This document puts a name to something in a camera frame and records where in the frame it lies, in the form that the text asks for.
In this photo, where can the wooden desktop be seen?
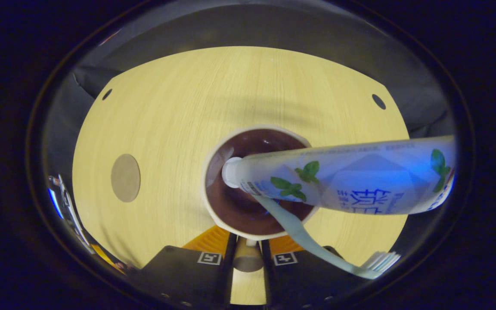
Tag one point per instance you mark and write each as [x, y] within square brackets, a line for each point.
[166, 107]

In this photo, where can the white toothpaste tube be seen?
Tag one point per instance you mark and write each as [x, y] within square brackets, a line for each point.
[360, 176]

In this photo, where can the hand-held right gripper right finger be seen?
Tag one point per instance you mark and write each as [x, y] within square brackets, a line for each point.
[291, 280]

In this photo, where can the light blue toothbrush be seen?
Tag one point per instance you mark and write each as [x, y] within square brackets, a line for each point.
[304, 239]

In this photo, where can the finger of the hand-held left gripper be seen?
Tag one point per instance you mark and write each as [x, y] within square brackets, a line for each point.
[106, 257]

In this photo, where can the brown round coaster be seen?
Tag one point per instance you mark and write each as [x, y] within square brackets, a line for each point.
[125, 178]

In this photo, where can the beige cup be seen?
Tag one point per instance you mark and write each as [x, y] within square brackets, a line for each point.
[230, 211]

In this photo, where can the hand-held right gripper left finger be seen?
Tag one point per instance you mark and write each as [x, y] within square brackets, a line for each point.
[179, 275]

